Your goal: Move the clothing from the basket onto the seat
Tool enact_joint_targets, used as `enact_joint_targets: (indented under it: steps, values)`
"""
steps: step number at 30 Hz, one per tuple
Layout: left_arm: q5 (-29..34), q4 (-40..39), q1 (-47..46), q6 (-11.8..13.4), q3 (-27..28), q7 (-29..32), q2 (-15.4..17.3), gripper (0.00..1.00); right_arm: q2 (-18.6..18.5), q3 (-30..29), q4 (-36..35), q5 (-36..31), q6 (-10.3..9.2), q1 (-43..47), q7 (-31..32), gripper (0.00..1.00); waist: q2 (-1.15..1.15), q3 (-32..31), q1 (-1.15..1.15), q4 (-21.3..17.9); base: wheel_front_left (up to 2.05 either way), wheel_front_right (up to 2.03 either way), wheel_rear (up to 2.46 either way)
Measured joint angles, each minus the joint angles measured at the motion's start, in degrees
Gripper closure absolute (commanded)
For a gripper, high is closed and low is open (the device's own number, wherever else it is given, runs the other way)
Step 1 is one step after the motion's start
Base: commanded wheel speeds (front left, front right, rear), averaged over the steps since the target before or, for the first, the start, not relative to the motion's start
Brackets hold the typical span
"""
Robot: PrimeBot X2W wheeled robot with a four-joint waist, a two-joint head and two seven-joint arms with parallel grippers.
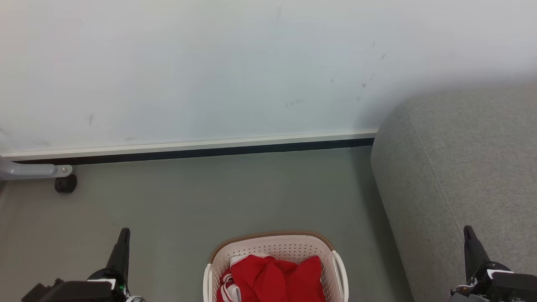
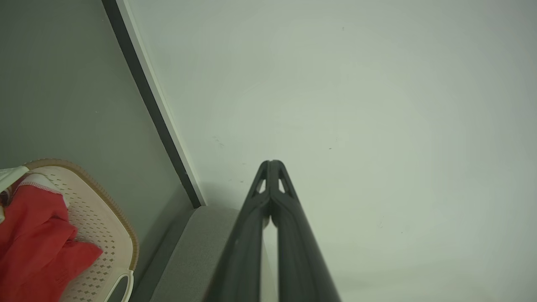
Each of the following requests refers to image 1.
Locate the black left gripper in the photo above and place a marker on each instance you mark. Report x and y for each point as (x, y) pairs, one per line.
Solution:
(75, 291)

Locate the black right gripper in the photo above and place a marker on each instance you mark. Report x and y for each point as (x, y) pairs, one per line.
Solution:
(503, 285)

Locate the red and white garment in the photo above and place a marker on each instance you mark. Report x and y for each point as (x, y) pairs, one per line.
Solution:
(277, 279)

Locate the grey fabric sofa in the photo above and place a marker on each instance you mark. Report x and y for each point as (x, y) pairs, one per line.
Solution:
(461, 167)

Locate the black caster wheel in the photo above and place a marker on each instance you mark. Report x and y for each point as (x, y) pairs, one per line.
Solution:
(66, 183)

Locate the white and black baseboard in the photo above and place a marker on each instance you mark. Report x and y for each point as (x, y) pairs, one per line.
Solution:
(201, 149)

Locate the white perforated laundry basket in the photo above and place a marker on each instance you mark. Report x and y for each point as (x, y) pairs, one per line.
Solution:
(277, 246)

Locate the grey metal frame leg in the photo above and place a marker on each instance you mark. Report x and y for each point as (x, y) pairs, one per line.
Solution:
(29, 170)

